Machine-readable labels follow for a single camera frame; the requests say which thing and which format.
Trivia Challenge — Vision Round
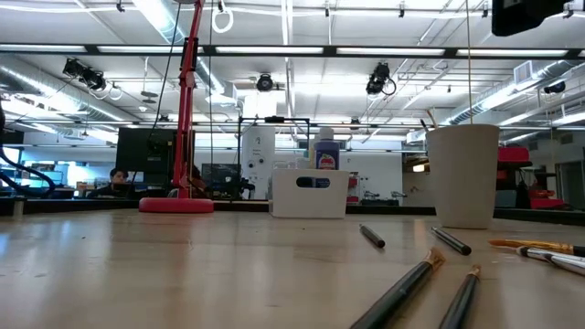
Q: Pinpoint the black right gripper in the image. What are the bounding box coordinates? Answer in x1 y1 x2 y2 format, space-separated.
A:
491 0 570 37

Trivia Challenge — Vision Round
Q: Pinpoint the white paper cup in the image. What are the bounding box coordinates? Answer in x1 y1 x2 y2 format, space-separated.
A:
425 123 501 230

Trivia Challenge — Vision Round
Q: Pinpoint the thin black paintbrush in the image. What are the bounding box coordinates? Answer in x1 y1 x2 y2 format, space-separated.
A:
430 226 473 257
358 223 387 249

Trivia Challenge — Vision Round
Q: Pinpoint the large dark blue paint bottle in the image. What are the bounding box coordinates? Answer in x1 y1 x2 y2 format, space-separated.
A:
313 127 342 171

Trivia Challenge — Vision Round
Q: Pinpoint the black paintbrush gold ferrule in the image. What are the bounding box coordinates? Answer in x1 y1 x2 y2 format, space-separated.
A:
438 264 483 329
349 247 447 329

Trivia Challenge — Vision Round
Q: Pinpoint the white plastic bin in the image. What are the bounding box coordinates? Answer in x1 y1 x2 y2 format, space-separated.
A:
268 168 351 220

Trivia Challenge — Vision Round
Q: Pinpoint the red storage cart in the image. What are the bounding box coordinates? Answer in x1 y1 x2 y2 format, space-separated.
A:
496 145 568 210

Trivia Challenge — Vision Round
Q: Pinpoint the black overhead beam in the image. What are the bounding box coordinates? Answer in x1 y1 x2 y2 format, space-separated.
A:
0 42 585 58

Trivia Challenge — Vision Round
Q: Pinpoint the silver ferrule paintbrush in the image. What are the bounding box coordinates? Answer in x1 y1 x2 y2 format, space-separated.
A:
516 245 585 266
546 254 585 277

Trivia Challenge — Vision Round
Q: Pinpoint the white pillar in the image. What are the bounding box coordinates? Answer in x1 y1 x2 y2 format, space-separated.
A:
240 125 276 201

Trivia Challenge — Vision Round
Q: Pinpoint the red desk lamp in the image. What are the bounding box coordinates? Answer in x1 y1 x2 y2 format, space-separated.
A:
138 0 215 215

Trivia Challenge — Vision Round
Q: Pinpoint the black monitor panel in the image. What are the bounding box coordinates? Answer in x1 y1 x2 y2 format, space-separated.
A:
114 127 197 196

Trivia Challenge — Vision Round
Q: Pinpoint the person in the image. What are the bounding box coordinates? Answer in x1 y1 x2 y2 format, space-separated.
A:
86 167 134 199

